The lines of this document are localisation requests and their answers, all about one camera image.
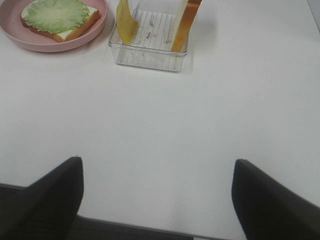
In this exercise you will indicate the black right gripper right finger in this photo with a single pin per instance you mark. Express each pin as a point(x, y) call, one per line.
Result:
point(267, 210)

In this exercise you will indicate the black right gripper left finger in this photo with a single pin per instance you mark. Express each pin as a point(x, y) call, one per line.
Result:
point(46, 209)

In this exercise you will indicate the green lettuce leaf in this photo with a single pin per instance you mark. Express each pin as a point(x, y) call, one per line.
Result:
point(55, 16)

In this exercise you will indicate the bread slice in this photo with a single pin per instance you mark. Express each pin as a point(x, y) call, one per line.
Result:
point(183, 21)
point(69, 35)

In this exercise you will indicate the pink round plate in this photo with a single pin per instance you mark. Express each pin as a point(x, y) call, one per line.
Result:
point(13, 29)

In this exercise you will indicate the right clear plastic container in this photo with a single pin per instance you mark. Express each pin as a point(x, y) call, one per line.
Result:
point(151, 45)

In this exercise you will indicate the yellow cheese slice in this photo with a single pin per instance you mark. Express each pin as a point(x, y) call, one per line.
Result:
point(126, 25)

